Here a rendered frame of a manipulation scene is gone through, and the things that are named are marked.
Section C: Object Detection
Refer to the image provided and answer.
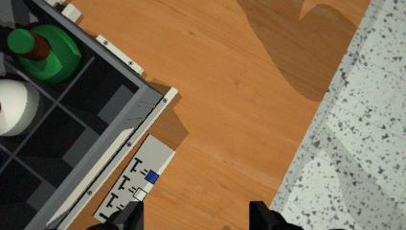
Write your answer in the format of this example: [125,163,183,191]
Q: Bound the dark grey plastic crate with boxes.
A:
[0,0,164,230]

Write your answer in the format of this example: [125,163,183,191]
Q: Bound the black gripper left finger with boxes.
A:
[86,201,144,230]

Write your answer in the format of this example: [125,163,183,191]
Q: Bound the white bottle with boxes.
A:
[0,79,54,137]

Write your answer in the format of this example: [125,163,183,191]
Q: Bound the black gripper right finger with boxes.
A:
[249,201,304,230]

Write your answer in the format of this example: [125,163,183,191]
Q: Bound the white paper pick list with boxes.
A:
[94,134,176,223]

